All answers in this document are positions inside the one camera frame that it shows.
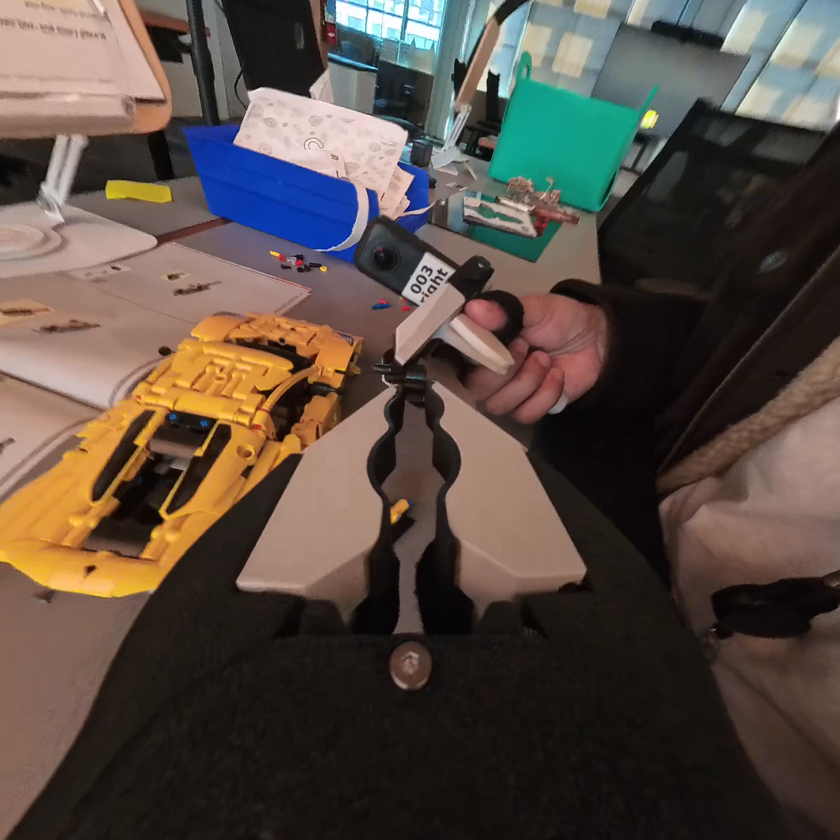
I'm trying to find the black brick connector piece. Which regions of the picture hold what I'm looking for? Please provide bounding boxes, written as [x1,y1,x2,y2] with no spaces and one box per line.
[374,351,429,396]

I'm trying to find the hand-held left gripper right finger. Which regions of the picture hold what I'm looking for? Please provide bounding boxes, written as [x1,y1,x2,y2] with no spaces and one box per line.
[420,384,588,636]

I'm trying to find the yellow tape piece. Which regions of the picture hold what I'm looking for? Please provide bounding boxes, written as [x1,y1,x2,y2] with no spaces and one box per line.
[105,179,173,203]

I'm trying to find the black tripod pole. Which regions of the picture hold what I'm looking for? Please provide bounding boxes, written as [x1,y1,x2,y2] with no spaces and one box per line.
[185,0,221,126]

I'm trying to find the yellow brick toy car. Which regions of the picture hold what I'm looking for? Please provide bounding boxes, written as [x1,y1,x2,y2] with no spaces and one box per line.
[0,314,365,598]

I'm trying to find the dark green cutting mat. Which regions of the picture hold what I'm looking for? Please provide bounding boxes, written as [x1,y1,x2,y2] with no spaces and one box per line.
[430,193,568,263]

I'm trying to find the white tape strip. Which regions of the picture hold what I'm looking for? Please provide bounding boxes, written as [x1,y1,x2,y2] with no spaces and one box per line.
[325,184,437,253]

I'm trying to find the grey desk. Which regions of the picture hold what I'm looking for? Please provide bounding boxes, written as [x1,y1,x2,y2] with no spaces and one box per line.
[0,154,601,840]

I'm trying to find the printed instruction sheet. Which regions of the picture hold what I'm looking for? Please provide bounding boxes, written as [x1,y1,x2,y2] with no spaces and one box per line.
[0,0,165,119]

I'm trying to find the printed paper sheets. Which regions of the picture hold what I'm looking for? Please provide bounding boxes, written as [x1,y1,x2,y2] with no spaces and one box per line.
[377,164,434,217]

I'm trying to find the blue storage bin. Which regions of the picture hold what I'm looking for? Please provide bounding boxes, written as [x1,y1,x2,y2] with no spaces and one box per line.
[182,125,431,263]

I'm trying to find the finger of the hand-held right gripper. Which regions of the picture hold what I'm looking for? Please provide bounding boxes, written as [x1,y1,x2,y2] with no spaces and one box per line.
[392,289,468,367]

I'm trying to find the patterned white paper bag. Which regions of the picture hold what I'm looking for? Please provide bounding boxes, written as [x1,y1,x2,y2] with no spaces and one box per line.
[233,87,411,198]

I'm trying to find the black mesh chair back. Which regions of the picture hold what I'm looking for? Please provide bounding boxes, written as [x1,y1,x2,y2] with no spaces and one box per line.
[597,98,840,316]

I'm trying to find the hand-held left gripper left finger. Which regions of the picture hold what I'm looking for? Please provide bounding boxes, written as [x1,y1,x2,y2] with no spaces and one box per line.
[235,386,421,636]

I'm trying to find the person's right forearm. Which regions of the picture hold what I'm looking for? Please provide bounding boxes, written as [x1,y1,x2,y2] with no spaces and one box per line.
[548,279,729,526]

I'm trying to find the wooden board document stand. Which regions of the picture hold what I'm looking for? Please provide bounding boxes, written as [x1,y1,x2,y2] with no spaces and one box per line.
[433,0,526,177]
[0,0,173,277]

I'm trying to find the person's right hand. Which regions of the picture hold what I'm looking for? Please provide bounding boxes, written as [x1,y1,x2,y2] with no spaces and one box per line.
[459,293,609,425]

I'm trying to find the scattered small brick pins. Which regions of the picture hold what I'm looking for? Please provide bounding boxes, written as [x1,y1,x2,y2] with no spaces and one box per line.
[268,249,413,312]

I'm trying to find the person's torso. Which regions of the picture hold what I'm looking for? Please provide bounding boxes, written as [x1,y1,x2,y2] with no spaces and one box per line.
[656,112,840,840]

